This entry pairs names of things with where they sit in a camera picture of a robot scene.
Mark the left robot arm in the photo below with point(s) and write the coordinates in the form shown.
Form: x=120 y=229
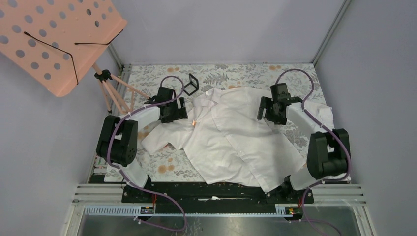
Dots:
x=118 y=140

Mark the pink music stand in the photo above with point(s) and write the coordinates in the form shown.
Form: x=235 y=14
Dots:
x=56 y=42

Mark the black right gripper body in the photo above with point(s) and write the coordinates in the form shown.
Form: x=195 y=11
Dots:
x=271 y=115

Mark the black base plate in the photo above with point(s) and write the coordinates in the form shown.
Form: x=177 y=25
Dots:
x=198 y=198

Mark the floral patterned table mat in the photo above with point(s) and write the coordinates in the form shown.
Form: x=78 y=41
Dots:
x=170 y=164

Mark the white shirt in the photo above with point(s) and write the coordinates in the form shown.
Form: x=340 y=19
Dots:
x=228 y=143

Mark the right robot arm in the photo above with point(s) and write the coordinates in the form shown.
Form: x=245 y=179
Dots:
x=328 y=155

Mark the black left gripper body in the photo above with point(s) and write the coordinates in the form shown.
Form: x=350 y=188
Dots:
x=174 y=112

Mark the black brooch box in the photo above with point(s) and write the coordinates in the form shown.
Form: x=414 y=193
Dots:
x=192 y=86

